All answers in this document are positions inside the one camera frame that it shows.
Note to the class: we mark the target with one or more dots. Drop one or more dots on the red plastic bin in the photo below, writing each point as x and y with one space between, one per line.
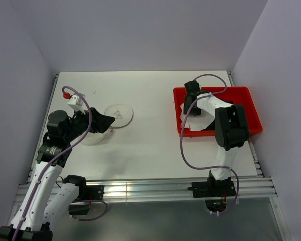
234 95

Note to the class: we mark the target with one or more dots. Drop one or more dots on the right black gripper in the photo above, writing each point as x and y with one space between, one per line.
185 107

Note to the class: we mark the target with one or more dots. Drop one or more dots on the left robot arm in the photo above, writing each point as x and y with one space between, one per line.
36 216

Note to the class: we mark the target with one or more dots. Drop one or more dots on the white bra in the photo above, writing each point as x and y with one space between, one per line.
200 122

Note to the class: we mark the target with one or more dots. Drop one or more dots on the black garment in bin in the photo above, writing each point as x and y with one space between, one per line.
210 127

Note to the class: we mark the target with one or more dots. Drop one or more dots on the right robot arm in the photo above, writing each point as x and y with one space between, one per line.
231 128

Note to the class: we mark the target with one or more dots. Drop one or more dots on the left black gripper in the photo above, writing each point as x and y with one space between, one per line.
100 123

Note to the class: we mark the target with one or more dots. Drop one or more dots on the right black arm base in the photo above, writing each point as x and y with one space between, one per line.
208 189

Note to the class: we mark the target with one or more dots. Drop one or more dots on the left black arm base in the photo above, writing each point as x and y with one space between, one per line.
83 203

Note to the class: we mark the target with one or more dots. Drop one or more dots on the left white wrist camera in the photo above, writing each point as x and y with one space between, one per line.
76 103

